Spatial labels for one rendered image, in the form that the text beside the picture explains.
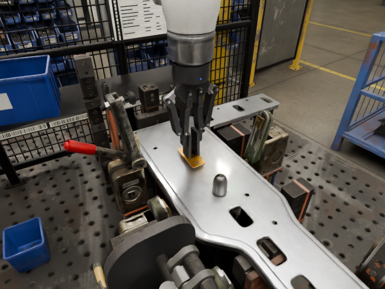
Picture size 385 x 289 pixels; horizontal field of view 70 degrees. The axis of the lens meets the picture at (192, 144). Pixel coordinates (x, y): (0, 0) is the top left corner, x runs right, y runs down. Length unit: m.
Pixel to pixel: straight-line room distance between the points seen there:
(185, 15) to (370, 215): 0.90
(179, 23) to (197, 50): 0.05
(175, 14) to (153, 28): 0.62
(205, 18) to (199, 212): 0.36
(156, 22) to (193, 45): 0.62
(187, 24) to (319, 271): 0.47
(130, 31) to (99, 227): 0.68
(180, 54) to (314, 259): 0.43
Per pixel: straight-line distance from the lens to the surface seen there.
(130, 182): 0.62
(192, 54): 0.52
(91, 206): 1.04
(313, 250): 0.57
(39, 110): 0.90
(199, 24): 0.51
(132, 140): 0.57
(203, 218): 0.57
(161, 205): 0.45
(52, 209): 1.09
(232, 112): 0.90
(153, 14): 1.12
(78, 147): 0.55
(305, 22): 4.06
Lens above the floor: 1.44
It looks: 36 degrees down
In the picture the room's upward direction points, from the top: straight up
